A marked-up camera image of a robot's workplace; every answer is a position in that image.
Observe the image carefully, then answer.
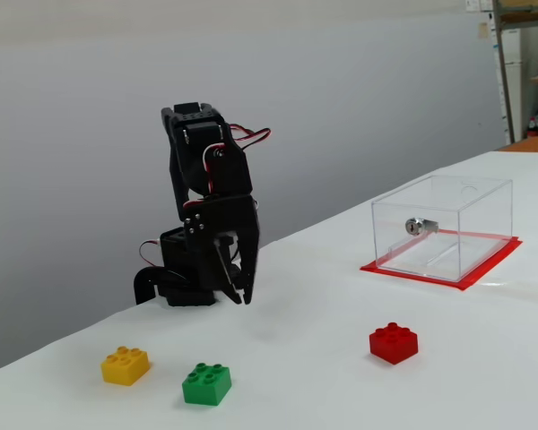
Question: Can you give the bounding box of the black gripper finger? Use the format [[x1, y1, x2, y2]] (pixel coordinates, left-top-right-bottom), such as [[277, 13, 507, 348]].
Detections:
[[210, 238, 245, 306], [239, 222, 262, 306]]

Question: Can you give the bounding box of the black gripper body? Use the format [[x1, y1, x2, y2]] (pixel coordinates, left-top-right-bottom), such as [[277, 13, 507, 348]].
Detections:
[[182, 193, 262, 248]]

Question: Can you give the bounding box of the green lego brick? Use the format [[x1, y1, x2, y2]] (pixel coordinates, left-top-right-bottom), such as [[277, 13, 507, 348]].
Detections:
[[181, 362, 232, 408]]

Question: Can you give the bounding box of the yellow lego brick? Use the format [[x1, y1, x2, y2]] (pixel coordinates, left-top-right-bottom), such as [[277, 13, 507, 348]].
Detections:
[[100, 345, 152, 387]]

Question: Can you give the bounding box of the transparent acrylic box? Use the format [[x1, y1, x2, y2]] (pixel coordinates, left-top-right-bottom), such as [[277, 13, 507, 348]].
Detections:
[[370, 174, 514, 283]]

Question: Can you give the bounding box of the red lego brick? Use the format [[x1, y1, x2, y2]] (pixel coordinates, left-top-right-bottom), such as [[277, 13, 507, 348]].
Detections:
[[369, 321, 420, 366]]

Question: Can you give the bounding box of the black table clamp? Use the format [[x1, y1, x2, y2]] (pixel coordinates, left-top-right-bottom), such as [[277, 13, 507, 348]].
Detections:
[[133, 266, 171, 306]]

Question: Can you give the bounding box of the silver cam lock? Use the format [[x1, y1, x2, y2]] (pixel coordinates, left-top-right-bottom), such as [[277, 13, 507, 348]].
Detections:
[[404, 217, 440, 237]]

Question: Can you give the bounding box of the red tape square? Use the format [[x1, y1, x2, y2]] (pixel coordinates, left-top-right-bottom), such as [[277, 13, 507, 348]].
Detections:
[[360, 228, 524, 293]]

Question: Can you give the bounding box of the brown wooden tabletop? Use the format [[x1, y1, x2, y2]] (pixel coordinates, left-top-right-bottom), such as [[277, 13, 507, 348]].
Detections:
[[497, 135, 538, 154]]

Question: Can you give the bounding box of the metal shelf rack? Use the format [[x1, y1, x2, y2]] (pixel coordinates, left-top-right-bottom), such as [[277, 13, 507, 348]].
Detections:
[[491, 0, 538, 144]]

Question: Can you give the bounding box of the white cabinet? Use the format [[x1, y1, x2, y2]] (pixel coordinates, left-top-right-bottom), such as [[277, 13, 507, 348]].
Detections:
[[490, 27, 524, 138]]

